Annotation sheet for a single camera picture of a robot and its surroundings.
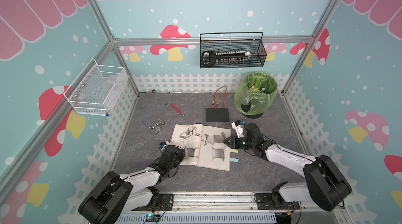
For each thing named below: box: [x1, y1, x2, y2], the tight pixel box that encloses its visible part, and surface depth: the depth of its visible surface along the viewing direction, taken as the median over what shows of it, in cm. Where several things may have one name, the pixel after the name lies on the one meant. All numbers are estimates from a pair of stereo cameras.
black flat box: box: [205, 107, 230, 123], surface depth 109 cm
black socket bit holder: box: [201, 50, 252, 67], surface depth 91 cm
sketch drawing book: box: [170, 122, 232, 172], surface depth 93 cm
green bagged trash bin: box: [233, 72, 278, 119], surface depth 97 cm
